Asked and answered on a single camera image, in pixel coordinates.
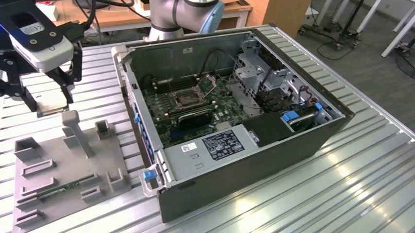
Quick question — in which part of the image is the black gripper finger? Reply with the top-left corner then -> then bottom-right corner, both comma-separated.
0,72 -> 37,113
47,41 -> 84,105

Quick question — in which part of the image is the silver square CPU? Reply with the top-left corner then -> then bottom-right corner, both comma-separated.
25,84 -> 70,117

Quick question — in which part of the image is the black RAM slot bank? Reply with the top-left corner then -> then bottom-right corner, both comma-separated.
164,106 -> 214,118
151,74 -> 199,95

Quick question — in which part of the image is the CPU socket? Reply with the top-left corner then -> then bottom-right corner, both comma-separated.
174,89 -> 204,110

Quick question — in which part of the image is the small printed white box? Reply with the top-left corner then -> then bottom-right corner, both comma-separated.
37,4 -> 60,20

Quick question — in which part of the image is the dark round monitor base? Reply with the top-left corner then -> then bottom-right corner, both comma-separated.
75,0 -> 110,9

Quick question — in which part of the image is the grey plastic parts rack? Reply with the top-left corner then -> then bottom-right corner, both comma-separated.
12,109 -> 132,230

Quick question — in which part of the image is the green RAM stick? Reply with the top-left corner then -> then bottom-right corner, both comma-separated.
36,175 -> 95,202

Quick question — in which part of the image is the black graphics card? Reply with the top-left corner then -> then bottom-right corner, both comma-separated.
176,110 -> 215,131

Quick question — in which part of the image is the green motherboard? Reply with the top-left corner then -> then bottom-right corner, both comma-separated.
142,75 -> 251,149

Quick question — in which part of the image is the silver metal drive cage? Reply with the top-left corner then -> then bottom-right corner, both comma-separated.
232,53 -> 270,110

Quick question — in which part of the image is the silver power supply unit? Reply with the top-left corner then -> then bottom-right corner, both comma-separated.
163,125 -> 260,182

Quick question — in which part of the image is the black plastic shroud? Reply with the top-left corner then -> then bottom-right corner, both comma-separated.
242,113 -> 296,148

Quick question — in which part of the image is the wooden cabinet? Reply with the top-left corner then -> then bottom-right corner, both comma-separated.
248,0 -> 312,39

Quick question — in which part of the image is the hard disk in blue carrier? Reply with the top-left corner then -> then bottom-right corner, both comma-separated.
280,110 -> 318,133

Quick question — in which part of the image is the black open PC case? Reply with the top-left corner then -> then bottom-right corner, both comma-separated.
111,23 -> 356,224

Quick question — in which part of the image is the black wheeled stand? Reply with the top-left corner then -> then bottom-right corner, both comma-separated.
298,0 -> 363,50

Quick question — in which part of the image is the white table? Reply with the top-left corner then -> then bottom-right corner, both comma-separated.
380,0 -> 415,58
311,0 -> 383,34

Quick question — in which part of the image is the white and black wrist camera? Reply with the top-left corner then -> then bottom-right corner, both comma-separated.
8,11 -> 86,73

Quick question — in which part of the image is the thick black camera cable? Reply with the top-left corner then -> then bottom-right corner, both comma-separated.
78,0 -> 100,29

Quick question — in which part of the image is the black looped cable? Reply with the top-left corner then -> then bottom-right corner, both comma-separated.
199,49 -> 228,76

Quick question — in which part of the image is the metal socket cover frame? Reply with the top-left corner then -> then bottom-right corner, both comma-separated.
194,74 -> 219,95

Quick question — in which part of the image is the silver optical bay bracket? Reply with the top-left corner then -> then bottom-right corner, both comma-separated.
242,33 -> 262,55

